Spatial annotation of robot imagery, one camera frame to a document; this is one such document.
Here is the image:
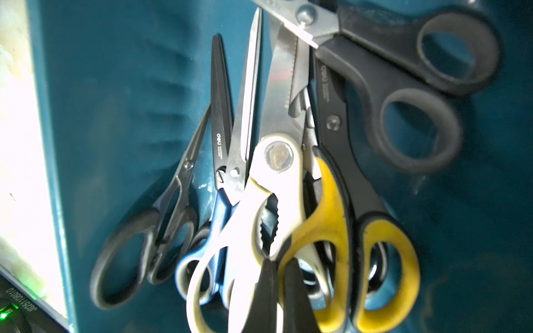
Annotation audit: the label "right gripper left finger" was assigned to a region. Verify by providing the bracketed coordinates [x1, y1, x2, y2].
[242, 259, 278, 333]

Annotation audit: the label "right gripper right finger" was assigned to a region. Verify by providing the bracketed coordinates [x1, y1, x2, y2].
[283, 258, 321, 333]

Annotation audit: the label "yellow black scissors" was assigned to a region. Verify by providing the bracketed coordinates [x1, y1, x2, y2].
[278, 60, 421, 332]

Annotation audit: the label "teal plastic storage box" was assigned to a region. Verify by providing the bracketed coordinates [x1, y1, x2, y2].
[29, 1, 532, 332]

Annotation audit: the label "blue grey scissors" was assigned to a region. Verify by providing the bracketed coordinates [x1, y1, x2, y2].
[174, 6, 264, 309]

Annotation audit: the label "thin black scissors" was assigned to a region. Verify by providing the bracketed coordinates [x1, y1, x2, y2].
[90, 107, 211, 310]

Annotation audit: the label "large black scissors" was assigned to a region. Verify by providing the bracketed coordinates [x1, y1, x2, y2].
[258, 1, 503, 174]

